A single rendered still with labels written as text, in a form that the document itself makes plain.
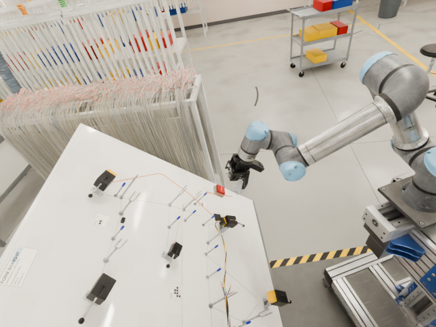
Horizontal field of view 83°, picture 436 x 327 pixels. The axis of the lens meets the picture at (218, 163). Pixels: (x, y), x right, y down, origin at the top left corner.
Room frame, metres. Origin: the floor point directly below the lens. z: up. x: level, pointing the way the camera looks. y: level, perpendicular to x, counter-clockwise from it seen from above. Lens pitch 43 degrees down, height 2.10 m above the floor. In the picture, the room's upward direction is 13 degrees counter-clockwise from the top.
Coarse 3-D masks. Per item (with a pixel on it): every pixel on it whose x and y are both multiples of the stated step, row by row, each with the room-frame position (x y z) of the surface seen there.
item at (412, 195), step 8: (408, 184) 0.57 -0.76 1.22; (416, 184) 0.54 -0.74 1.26; (400, 192) 0.57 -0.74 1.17; (408, 192) 0.54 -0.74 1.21; (416, 192) 0.52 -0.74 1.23; (424, 192) 0.50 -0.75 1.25; (408, 200) 0.52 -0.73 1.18; (416, 200) 0.50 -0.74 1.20; (424, 200) 0.49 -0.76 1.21; (432, 200) 0.47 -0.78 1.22; (416, 208) 0.49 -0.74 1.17; (424, 208) 0.47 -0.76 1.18; (432, 208) 0.46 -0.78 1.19
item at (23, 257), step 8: (16, 248) 0.40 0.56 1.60; (24, 248) 0.41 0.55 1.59; (32, 248) 0.41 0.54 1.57; (16, 256) 0.38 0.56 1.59; (24, 256) 0.39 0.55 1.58; (32, 256) 0.39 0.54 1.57; (8, 264) 0.36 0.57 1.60; (16, 264) 0.37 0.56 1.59; (24, 264) 0.37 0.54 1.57; (8, 272) 0.34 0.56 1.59; (16, 272) 0.35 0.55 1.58; (24, 272) 0.35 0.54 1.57; (0, 280) 0.32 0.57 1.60; (8, 280) 0.33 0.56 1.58; (16, 280) 0.33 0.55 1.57
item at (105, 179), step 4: (104, 172) 0.67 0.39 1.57; (108, 172) 0.68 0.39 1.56; (100, 176) 0.64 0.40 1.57; (104, 176) 0.65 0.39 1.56; (108, 176) 0.66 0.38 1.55; (112, 176) 0.66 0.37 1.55; (96, 180) 0.63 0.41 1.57; (100, 180) 0.63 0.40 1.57; (104, 180) 0.64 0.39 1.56; (108, 180) 0.64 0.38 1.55; (112, 180) 0.65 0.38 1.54; (96, 184) 0.63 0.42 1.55; (100, 184) 0.62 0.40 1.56; (104, 184) 0.62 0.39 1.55; (108, 184) 0.63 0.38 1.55; (92, 188) 0.66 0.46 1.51; (96, 188) 0.61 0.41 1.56; (100, 188) 0.63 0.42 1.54; (104, 188) 0.62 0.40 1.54; (92, 192) 0.59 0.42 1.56; (96, 192) 0.65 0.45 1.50; (100, 192) 0.64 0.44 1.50; (88, 196) 0.58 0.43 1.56; (92, 196) 0.58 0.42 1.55; (100, 196) 0.64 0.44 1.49
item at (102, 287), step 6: (102, 276) 0.32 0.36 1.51; (108, 276) 0.32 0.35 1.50; (96, 282) 0.31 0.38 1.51; (102, 282) 0.31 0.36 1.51; (108, 282) 0.31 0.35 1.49; (114, 282) 0.31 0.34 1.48; (96, 288) 0.29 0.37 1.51; (102, 288) 0.30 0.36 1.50; (108, 288) 0.29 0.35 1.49; (90, 294) 0.28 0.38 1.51; (96, 294) 0.28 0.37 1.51; (102, 294) 0.28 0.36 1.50; (108, 294) 0.28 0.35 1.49; (90, 300) 0.29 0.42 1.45; (96, 300) 0.27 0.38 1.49; (102, 300) 0.27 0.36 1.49; (90, 306) 0.26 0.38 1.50
